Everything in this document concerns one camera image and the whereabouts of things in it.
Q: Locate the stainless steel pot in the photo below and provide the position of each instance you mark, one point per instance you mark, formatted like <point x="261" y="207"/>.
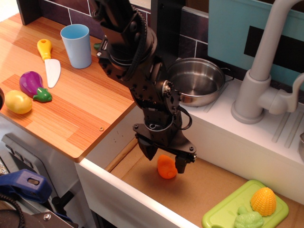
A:
<point x="199" y="81"/>

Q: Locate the black vertical post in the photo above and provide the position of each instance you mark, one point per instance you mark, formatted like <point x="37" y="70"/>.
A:
<point x="165" y="22"/>

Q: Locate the grey toy oven front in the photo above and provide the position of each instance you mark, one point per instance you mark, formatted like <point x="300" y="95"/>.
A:
<point x="15" y="157"/>

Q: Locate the orange toy carrot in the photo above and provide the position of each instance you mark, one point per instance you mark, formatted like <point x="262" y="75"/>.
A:
<point x="166" y="167"/>

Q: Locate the light blue plastic cup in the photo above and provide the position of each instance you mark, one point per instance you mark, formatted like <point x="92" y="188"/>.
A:
<point x="76" y="39"/>

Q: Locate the light green toy broccoli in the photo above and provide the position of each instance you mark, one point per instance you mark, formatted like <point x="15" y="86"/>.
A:
<point x="248" y="219"/>

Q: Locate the yellow toy corn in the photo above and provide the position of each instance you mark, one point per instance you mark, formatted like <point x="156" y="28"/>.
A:
<point x="264" y="201"/>

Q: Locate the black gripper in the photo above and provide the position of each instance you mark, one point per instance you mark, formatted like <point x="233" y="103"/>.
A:
<point x="152" y="137"/>

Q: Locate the green plastic cutting board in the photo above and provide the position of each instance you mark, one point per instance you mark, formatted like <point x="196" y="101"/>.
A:
<point x="223" y="215"/>

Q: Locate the grey toy faucet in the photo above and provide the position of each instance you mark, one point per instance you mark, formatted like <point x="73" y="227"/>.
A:
<point x="256" y="94"/>

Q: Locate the yellow toy potato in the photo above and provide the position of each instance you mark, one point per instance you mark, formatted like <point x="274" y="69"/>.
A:
<point x="18" y="102"/>

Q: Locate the purple toy eggplant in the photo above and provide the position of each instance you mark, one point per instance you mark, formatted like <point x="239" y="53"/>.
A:
<point x="31" y="84"/>

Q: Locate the green toy cucumber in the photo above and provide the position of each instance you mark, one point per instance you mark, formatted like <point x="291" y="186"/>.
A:
<point x="97" y="46"/>

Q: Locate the blue clamp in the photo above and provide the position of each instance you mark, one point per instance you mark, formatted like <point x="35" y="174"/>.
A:
<point x="27" y="184"/>

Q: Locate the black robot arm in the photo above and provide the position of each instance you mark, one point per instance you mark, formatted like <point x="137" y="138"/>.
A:
<point x="128" y="55"/>

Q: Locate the yellow handled toy knife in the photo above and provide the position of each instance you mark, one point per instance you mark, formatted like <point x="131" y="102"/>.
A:
<point x="52" y="66"/>

